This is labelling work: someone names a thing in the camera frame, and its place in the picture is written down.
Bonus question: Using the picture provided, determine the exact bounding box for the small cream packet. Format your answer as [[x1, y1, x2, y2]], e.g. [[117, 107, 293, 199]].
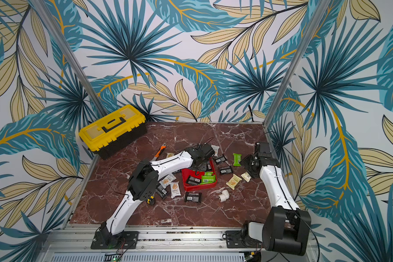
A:
[[241, 172, 251, 182]]

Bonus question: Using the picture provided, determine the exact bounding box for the cream square cookie packet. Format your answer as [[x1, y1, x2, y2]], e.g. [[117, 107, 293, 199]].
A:
[[226, 174, 242, 190]]

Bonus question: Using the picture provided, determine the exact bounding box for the red storage box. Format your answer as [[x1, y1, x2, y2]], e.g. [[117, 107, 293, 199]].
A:
[[181, 159, 217, 192]]

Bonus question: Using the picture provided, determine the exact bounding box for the black wafer packet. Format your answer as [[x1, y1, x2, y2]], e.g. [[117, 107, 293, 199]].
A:
[[184, 192, 202, 203]]

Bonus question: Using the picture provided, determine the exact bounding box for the white drycake cookie packet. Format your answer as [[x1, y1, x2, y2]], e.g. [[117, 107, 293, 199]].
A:
[[169, 182, 181, 199]]

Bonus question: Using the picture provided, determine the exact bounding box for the black cookie packet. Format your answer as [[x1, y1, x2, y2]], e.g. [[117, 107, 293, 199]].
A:
[[156, 183, 168, 200]]

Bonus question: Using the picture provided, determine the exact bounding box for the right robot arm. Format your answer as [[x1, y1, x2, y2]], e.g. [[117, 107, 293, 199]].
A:
[[240, 142, 311, 256]]

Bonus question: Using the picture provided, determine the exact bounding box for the white pipe elbow fitting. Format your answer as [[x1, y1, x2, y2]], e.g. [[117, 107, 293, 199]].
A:
[[219, 190, 230, 203]]

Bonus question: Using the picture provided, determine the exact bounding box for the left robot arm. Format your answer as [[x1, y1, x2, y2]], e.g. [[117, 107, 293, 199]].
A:
[[99, 143, 215, 238]]

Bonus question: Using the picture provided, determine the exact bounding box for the green snack packet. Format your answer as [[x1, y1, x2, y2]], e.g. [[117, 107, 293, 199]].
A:
[[201, 175, 216, 184]]

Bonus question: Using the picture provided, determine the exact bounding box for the yellow black utility knife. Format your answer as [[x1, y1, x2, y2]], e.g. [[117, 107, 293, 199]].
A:
[[147, 196, 156, 206]]

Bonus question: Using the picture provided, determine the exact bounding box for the yellow black toolbox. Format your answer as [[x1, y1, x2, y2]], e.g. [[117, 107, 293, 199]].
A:
[[79, 105, 147, 159]]

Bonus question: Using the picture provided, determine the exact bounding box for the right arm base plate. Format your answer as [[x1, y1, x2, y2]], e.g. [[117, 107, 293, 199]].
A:
[[222, 230, 264, 249]]

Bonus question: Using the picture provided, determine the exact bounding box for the aluminium front rail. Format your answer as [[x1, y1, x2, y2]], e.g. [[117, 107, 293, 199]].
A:
[[37, 225, 324, 262]]

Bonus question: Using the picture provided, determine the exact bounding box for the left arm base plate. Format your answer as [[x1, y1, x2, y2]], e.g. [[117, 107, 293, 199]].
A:
[[91, 227, 139, 250]]

